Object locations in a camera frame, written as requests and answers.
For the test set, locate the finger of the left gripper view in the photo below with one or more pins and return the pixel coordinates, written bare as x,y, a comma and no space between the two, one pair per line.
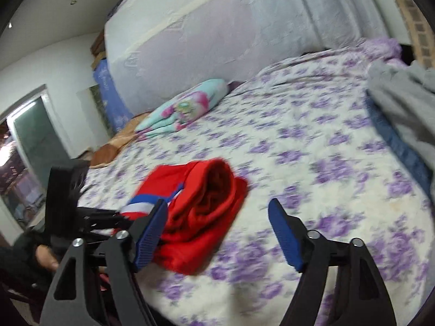
99,219

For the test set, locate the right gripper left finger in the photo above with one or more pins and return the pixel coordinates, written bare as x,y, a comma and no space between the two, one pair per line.
75,297

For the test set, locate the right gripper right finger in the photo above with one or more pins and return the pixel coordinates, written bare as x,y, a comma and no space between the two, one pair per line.
360,295

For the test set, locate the red blue white pants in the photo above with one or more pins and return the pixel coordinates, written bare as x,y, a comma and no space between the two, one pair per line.
203,199

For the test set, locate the black sleeve left forearm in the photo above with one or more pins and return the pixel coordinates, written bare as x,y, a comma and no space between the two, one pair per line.
20,269

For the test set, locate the person's left hand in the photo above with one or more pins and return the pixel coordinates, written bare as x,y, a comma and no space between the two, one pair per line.
46,258

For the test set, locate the brown pillow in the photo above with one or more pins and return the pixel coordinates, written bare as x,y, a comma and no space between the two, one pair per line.
108,152

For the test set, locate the blue patterned mattress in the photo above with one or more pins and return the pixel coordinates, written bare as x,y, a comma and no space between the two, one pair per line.
118,115

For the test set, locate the folded teal floral blanket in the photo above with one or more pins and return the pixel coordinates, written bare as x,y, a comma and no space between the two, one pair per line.
183,109

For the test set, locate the white upright mattress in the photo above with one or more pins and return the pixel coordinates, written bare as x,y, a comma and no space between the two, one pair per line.
159,48

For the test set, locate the purple floral bed quilt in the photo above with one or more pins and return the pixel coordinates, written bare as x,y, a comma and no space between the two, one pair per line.
299,132

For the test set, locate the grey folded garment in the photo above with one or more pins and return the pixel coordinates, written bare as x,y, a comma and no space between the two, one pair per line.
405,95

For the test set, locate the beige brick pattern curtain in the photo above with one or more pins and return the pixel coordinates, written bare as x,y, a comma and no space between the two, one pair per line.
421,45

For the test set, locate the window with white frame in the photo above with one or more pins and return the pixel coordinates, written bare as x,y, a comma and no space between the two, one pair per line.
30,146

